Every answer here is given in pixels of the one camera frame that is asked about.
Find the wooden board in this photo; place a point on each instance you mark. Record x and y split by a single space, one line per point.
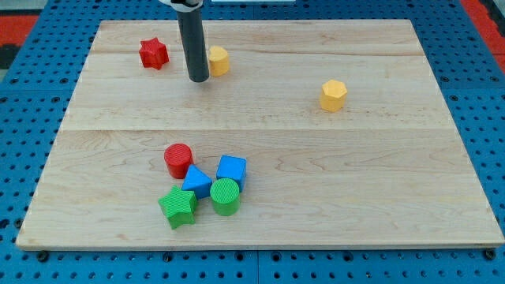
387 171

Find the green cylinder block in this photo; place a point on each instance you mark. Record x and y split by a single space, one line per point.
225 196

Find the blue cube block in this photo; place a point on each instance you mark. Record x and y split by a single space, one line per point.
233 168

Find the red star block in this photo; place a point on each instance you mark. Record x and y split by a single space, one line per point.
153 53

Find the yellow hexagon block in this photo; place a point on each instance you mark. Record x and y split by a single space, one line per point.
333 95

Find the green star block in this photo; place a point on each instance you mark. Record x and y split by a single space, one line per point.
178 207

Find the yellow heart block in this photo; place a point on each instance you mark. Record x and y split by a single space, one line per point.
219 61

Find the blue triangle block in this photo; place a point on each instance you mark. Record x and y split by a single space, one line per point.
198 182

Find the red cylinder block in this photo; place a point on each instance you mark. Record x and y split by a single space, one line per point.
178 158

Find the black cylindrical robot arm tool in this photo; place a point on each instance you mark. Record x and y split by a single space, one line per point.
192 37

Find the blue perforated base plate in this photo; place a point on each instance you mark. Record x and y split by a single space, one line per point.
40 81

